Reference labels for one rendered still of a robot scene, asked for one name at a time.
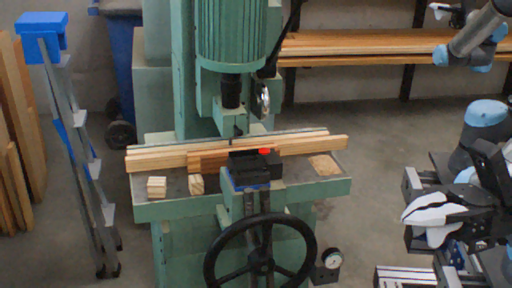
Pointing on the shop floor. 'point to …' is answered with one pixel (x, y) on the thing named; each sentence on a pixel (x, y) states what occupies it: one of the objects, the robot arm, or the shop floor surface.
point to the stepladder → (70, 128)
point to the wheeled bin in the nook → (127, 111)
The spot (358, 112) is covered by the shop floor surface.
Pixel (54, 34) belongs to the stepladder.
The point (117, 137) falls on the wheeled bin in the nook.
